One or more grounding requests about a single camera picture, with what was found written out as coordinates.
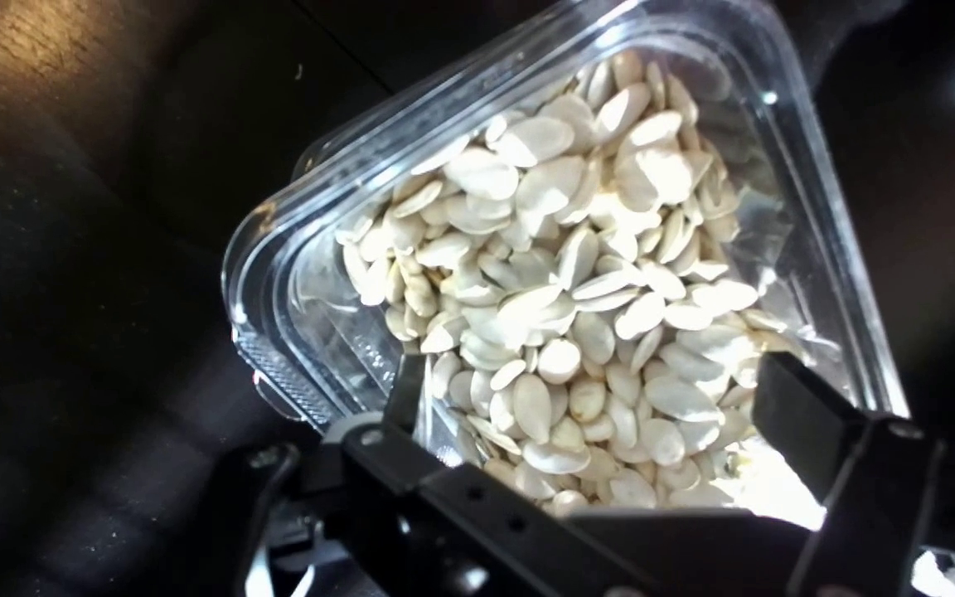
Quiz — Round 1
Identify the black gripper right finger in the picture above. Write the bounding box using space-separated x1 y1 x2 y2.
750 350 868 508

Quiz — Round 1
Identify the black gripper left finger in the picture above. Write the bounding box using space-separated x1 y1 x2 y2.
380 352 429 438

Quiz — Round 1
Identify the clear container of white seeds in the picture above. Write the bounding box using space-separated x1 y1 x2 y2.
218 0 911 523

